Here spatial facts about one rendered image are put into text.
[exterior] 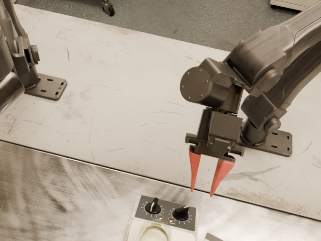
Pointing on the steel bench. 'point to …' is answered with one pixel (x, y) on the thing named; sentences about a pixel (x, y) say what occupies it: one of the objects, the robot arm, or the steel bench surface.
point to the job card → (211, 237)
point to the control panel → (166, 213)
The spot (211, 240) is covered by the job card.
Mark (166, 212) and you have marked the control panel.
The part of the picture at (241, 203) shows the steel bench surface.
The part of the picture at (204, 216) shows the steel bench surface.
